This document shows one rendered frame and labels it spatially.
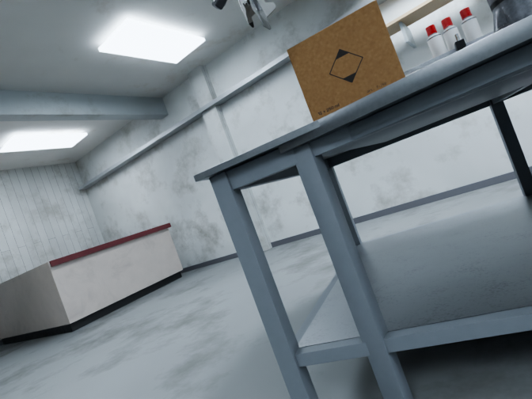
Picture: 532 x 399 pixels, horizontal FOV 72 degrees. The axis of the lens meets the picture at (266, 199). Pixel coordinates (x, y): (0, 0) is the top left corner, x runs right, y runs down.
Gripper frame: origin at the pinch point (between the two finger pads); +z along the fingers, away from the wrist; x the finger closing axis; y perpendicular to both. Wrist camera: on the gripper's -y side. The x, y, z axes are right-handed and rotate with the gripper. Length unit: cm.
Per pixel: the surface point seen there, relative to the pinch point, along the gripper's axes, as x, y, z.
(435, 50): -3, 58, 37
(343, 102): -18.3, 9.9, 27.2
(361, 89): -21.0, 15.6, 25.2
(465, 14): -5, 71, 30
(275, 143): -29.3, -17.7, 21.0
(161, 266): 401, -186, 322
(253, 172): -23.6, -25.9, 28.1
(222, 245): 402, -84, 355
